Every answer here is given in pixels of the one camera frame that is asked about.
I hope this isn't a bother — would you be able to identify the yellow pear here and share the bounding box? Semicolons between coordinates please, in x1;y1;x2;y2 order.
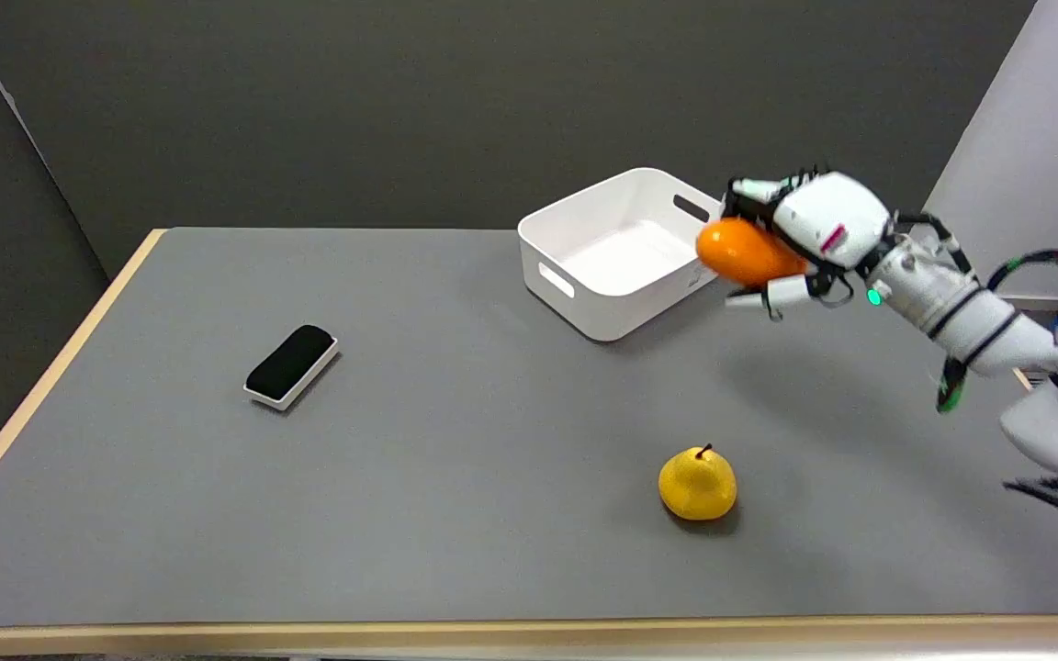
658;443;738;522

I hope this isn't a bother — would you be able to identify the black and white eraser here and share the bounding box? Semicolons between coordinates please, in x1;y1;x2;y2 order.
243;324;340;411

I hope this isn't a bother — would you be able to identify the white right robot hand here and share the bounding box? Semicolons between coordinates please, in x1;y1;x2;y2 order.
721;168;895;319

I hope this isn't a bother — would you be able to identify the white plastic storage box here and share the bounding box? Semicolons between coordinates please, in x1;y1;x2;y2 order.
517;167;728;343

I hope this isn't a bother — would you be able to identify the orange mango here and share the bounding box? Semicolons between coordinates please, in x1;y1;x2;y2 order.
695;218;809;287

